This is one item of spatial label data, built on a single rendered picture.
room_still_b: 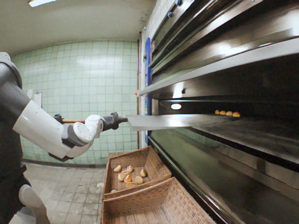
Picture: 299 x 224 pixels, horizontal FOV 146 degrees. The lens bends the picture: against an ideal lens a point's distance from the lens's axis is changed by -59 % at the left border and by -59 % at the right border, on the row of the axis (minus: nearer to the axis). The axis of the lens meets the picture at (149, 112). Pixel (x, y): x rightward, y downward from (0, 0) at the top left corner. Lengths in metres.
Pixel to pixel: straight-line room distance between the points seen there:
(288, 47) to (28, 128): 0.48
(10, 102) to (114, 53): 2.10
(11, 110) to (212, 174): 0.67
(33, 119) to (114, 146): 2.01
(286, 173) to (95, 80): 2.28
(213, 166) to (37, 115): 0.62
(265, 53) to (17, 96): 0.46
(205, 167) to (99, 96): 1.93
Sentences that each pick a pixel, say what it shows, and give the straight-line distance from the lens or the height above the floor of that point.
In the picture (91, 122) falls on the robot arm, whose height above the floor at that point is 1.23.
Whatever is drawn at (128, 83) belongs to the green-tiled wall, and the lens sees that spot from 2.10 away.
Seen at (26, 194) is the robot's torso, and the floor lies 0.99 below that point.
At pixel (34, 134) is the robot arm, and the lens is 0.31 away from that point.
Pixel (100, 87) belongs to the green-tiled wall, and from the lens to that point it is 2.11.
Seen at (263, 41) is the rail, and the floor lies 1.43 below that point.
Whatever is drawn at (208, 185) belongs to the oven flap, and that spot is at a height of 0.98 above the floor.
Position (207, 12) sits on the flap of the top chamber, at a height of 1.71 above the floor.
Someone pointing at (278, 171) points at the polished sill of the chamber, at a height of 1.16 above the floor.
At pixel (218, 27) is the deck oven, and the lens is 0.53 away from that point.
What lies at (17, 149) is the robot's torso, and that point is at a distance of 0.51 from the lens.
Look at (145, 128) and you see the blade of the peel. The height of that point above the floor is 1.19.
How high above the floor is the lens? 1.32
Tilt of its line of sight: 5 degrees down
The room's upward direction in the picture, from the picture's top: straight up
